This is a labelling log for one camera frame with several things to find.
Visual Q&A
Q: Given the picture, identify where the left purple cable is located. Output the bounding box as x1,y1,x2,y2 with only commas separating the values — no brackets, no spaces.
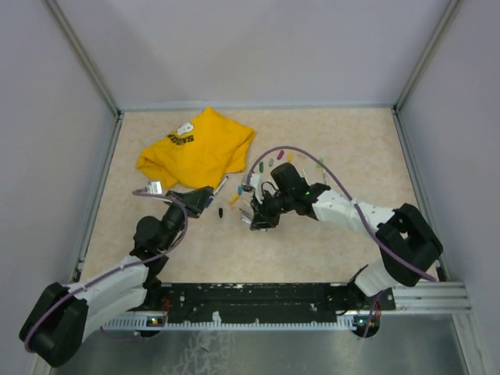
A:
23,187,189,355

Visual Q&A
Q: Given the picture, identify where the purple cable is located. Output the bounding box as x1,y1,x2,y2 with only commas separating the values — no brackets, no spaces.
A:
23,187,189,355
245,145,438,339

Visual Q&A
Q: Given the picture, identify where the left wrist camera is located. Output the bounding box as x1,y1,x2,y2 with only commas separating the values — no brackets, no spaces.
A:
146,180,163,195

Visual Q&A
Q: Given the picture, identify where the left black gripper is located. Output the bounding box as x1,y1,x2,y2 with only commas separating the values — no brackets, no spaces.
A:
161,186,213,250

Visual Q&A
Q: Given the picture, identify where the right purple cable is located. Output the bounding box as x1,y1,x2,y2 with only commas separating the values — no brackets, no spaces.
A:
245,145,438,339

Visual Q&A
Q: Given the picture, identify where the blue cap whiteboard marker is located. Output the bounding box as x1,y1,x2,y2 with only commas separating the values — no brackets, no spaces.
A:
240,210,252,225

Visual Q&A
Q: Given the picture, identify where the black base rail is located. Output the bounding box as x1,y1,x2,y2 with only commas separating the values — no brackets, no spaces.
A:
106,283,395,337

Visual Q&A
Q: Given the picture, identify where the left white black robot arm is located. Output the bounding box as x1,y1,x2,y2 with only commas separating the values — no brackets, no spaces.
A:
19,181,213,367

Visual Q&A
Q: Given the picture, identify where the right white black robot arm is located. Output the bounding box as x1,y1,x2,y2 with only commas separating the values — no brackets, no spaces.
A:
242,162,443,309

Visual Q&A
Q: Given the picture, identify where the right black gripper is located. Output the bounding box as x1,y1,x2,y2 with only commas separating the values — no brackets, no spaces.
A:
250,188,294,229

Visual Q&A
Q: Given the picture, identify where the navy cap white marker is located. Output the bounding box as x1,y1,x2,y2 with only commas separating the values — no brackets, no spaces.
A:
213,176,229,195

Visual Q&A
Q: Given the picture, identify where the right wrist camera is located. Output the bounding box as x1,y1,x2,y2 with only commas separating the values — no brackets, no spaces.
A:
241,173,263,202

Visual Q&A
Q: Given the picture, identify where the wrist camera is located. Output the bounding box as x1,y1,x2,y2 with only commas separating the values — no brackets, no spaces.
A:
241,173,263,202
146,180,163,195

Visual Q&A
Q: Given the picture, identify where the yellow printed t-shirt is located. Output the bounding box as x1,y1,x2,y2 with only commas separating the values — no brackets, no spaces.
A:
136,107,255,189

